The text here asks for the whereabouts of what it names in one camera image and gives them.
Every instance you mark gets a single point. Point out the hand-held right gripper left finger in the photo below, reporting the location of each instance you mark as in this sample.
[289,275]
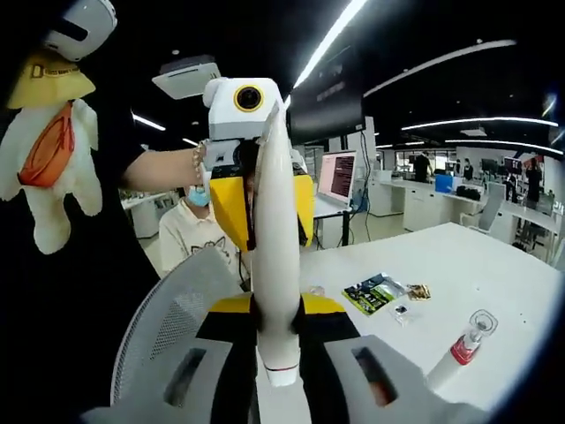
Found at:
[229,353]

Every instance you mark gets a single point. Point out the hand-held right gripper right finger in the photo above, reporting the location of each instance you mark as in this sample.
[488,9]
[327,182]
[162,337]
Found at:
[326,353]

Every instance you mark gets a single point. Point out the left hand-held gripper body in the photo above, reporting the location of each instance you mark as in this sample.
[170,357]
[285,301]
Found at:
[229,119]

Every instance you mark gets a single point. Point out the tall white skincare tube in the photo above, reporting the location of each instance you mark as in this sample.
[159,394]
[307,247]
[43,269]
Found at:
[276,221]

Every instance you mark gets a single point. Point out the dark green skincare sachet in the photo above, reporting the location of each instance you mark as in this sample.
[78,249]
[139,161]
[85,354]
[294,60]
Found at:
[371,296]

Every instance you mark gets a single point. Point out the small silver skincare sachet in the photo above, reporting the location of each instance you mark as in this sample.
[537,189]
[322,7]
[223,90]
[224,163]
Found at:
[401,310]

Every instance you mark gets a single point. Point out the gold foil skincare sachet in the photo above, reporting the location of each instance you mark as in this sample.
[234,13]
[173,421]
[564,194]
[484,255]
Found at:
[418,292]

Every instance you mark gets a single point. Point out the white skincare bottle red collar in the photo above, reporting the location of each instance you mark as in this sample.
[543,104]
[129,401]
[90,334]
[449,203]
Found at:
[441,375]

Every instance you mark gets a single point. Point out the open silver laptop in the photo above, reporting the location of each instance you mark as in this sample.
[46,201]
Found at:
[337,174]

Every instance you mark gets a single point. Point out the white ceiling air unit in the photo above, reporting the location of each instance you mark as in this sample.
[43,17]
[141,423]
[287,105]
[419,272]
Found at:
[185,79]

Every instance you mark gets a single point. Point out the large black monitor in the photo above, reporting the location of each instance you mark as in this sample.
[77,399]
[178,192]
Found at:
[326,101]

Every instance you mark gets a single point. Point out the white office desk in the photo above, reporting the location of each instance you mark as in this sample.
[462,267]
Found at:
[419,207]

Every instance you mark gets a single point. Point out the person's black shirt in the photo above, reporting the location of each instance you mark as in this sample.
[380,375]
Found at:
[110,221]

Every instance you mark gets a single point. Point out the long ceiling light strip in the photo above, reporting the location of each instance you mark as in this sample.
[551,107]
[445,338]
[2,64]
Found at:
[326,44]

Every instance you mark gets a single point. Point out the blue box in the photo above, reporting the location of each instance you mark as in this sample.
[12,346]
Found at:
[444,183]

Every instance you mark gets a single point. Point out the white worn device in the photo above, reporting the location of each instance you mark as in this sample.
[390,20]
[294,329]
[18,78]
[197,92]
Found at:
[84,26]

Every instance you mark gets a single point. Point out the white plush figure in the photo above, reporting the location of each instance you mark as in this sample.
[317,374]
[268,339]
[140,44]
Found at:
[53,203]

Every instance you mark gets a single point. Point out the light grey office chair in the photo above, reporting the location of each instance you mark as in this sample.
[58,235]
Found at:
[493,205]

